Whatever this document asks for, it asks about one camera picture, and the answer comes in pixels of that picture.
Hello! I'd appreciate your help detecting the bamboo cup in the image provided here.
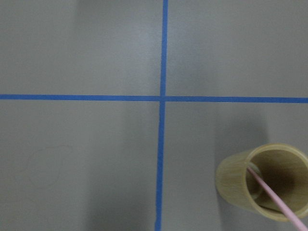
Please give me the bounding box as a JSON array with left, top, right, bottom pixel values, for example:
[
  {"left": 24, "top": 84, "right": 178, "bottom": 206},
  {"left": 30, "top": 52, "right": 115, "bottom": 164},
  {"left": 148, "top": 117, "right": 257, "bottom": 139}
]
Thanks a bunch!
[{"left": 215, "top": 143, "right": 308, "bottom": 222}]

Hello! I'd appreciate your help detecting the pink chopstick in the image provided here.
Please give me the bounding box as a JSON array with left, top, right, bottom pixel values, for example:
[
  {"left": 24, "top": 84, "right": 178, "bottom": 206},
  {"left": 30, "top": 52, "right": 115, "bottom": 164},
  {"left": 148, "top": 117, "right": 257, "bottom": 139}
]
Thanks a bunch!
[{"left": 247, "top": 167, "right": 308, "bottom": 231}]

